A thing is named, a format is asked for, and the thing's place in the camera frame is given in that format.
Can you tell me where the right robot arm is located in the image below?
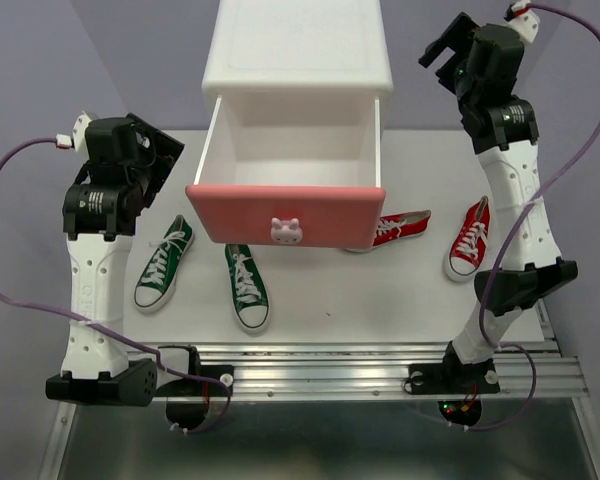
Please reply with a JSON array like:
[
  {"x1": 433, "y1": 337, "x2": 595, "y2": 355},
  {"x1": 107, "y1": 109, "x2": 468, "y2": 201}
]
[{"x1": 413, "y1": 11, "x2": 578, "y2": 393}]

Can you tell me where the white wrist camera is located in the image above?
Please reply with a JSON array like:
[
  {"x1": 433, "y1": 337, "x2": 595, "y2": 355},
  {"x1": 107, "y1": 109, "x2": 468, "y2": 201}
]
[
  {"x1": 504, "y1": 0, "x2": 540, "y2": 45},
  {"x1": 55, "y1": 111, "x2": 97, "y2": 156}
]

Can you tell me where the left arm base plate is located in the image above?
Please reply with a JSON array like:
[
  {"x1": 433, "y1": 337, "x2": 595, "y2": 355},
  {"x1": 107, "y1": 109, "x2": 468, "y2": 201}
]
[{"x1": 155, "y1": 364, "x2": 234, "y2": 397}]

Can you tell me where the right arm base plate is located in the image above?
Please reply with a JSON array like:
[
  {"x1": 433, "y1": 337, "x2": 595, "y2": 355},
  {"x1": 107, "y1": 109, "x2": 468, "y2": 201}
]
[{"x1": 403, "y1": 360, "x2": 500, "y2": 396}]

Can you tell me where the aluminium rail frame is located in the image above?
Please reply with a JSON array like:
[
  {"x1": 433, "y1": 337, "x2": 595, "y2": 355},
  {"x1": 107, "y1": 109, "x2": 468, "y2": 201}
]
[{"x1": 37, "y1": 129, "x2": 600, "y2": 480}]

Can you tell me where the pink bunny drawer knob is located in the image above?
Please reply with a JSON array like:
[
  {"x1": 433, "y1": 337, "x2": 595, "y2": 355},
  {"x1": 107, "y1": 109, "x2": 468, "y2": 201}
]
[{"x1": 270, "y1": 218, "x2": 303, "y2": 245}]

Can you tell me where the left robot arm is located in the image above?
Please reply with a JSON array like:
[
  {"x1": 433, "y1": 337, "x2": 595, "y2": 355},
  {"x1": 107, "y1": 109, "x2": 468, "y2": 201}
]
[{"x1": 45, "y1": 112, "x2": 184, "y2": 407}]

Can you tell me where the green sneaker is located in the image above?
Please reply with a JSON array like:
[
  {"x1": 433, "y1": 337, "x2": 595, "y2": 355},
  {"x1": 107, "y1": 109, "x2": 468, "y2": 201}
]
[
  {"x1": 133, "y1": 215, "x2": 195, "y2": 314},
  {"x1": 224, "y1": 244, "x2": 271, "y2": 335}
]

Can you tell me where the green sneaker left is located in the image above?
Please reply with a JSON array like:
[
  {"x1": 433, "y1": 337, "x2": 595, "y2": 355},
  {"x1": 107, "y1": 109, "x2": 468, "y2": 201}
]
[{"x1": 133, "y1": 215, "x2": 195, "y2": 314}]

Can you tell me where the red sneaker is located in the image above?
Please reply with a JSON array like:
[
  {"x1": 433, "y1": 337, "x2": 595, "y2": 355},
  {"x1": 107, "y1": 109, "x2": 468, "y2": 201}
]
[
  {"x1": 348, "y1": 210, "x2": 431, "y2": 253},
  {"x1": 444, "y1": 196, "x2": 491, "y2": 283}
]

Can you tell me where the white shoe cabinet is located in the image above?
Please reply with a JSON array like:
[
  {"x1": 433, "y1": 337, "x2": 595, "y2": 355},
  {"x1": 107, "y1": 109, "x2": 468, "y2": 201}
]
[{"x1": 201, "y1": 0, "x2": 395, "y2": 131}]

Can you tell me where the pink front drawer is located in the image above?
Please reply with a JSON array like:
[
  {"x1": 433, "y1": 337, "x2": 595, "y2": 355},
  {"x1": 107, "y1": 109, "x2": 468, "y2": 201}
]
[{"x1": 185, "y1": 95, "x2": 386, "y2": 249}]

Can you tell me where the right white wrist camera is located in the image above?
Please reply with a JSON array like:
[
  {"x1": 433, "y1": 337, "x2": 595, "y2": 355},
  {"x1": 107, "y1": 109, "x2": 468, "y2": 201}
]
[{"x1": 504, "y1": 0, "x2": 540, "y2": 45}]

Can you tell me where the green sneaker centre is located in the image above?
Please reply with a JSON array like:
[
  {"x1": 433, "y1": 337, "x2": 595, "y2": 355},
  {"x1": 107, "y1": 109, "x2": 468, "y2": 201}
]
[{"x1": 224, "y1": 244, "x2": 271, "y2": 335}]

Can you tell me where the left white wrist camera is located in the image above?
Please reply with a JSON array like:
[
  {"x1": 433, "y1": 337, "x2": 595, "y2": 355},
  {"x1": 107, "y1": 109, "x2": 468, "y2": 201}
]
[{"x1": 55, "y1": 111, "x2": 97, "y2": 156}]

